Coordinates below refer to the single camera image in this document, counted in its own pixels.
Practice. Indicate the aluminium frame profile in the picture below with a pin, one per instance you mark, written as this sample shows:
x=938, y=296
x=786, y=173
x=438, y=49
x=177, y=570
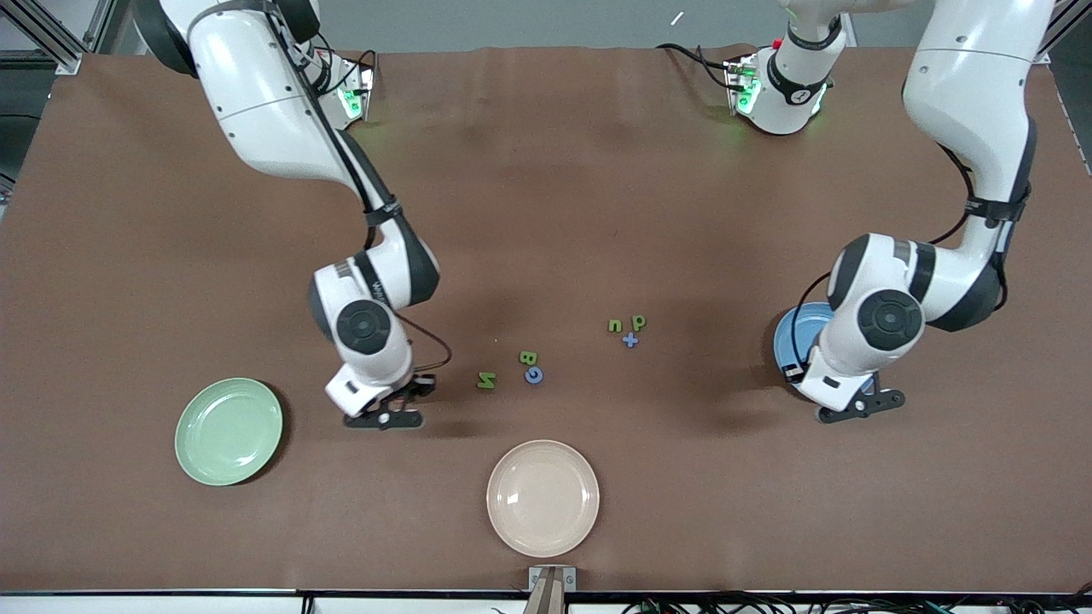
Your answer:
x=60, y=47

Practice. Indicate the blue plate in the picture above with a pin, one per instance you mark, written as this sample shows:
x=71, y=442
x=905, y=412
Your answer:
x=809, y=324

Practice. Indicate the metal connector box green light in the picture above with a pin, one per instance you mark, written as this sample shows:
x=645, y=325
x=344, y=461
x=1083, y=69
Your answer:
x=363, y=85
x=740, y=85

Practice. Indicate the beige plate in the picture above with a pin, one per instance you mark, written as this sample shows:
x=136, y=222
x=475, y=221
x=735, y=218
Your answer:
x=543, y=499

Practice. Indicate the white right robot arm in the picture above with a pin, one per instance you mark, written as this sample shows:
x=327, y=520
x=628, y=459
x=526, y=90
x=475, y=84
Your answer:
x=256, y=102

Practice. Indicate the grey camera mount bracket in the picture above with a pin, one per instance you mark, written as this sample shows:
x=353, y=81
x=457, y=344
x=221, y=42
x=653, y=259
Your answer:
x=536, y=580

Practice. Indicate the brown table cover sheet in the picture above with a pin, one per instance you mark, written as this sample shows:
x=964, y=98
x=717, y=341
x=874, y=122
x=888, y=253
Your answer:
x=546, y=213

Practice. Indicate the blue letter G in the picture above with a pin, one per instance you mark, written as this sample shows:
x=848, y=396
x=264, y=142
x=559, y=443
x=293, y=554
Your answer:
x=527, y=375

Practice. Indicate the green plate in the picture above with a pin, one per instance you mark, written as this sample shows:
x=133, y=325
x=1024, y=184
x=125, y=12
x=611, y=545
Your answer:
x=229, y=432

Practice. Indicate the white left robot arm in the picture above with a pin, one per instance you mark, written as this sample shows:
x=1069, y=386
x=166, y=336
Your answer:
x=972, y=102

